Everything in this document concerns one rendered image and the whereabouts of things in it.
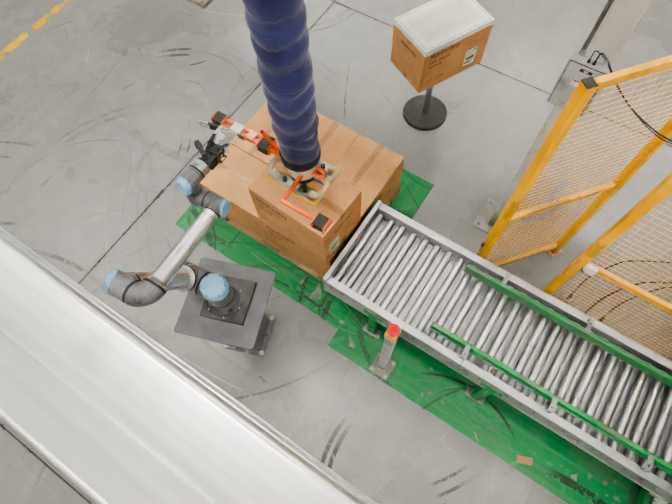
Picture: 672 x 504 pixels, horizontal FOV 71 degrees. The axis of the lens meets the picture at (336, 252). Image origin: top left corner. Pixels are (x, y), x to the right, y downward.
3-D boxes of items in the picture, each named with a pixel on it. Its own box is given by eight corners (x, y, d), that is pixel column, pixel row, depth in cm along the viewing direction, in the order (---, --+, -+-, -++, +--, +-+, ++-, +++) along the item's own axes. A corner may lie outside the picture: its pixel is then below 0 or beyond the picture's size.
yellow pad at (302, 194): (324, 194, 275) (323, 190, 270) (314, 207, 271) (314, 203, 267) (276, 169, 283) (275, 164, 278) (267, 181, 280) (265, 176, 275)
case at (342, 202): (360, 220, 331) (361, 190, 294) (326, 263, 319) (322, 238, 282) (294, 178, 347) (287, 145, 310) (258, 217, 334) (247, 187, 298)
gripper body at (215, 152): (228, 155, 236) (213, 173, 232) (215, 148, 238) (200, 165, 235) (224, 146, 229) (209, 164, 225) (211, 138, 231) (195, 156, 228)
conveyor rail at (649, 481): (668, 493, 269) (689, 495, 252) (665, 501, 268) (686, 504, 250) (331, 285, 327) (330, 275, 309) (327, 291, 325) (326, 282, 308)
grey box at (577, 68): (585, 111, 248) (613, 68, 221) (581, 118, 246) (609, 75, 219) (549, 95, 253) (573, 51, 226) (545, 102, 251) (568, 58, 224)
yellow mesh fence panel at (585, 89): (557, 242, 378) (767, 18, 186) (563, 253, 374) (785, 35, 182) (456, 276, 369) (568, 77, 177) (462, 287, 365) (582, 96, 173)
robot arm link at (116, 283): (205, 294, 280) (119, 310, 207) (180, 281, 283) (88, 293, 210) (214, 270, 278) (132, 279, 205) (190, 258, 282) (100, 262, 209)
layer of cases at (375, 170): (399, 185, 387) (404, 157, 351) (332, 281, 356) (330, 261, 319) (282, 123, 417) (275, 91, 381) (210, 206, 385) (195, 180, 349)
